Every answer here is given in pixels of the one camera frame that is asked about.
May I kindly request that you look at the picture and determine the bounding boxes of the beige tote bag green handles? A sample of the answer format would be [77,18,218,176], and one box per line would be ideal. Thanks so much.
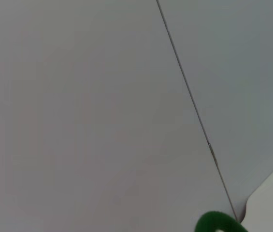
[193,210,248,232]

